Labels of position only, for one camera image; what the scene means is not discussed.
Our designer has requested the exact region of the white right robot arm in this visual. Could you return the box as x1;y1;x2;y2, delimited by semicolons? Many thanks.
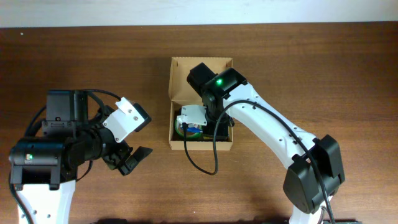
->
187;63;345;223

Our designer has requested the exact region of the brown cardboard box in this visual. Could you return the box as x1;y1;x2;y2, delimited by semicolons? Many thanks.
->
169;57;233;151

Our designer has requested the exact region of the black right camera cable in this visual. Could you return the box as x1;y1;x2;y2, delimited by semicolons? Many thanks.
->
181;99;336;224

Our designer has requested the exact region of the blue ballpoint pen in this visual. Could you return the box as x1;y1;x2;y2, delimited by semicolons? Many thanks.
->
187;127;203;133

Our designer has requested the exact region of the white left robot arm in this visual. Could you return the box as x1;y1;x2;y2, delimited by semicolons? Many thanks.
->
9;89;152;223

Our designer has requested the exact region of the green tape roll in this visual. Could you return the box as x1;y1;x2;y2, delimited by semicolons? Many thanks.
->
174;119;203;141

